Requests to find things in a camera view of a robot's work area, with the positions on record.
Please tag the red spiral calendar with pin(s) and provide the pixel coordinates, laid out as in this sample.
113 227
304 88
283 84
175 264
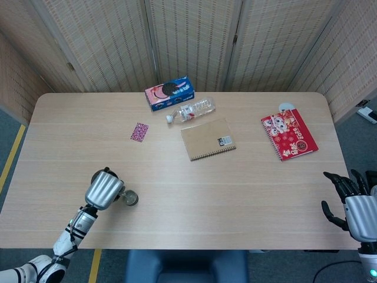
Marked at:
290 135

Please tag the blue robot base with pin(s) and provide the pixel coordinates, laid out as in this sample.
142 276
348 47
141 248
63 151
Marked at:
185 265

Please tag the clear plastic water bottle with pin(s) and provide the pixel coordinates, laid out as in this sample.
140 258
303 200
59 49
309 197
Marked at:
191 110

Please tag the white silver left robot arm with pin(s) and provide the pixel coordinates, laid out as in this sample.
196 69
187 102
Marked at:
78 227

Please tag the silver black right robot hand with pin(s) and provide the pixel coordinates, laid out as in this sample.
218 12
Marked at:
362 218

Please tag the white power strip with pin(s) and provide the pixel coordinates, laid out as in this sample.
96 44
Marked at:
368 113

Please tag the pink patterned card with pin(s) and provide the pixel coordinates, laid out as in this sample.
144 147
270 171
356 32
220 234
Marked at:
139 132

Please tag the black box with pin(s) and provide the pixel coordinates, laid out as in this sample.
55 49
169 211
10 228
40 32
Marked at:
372 177

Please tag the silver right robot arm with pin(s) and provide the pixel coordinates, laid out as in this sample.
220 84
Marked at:
368 262

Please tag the small dark tea cup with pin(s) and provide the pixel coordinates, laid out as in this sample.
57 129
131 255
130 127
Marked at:
133 199

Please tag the brown spiral notebook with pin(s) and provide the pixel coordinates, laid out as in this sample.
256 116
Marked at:
206 138

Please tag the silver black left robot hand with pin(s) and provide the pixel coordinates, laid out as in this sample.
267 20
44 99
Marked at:
103 190

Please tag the woven bamboo screen panel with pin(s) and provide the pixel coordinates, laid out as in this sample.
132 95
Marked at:
347 59
17 73
271 44
191 38
103 44

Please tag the blue cookie box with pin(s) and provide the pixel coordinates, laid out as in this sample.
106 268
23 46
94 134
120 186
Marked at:
171 94

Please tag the white round disc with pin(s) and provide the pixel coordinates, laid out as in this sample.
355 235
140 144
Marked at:
285 105

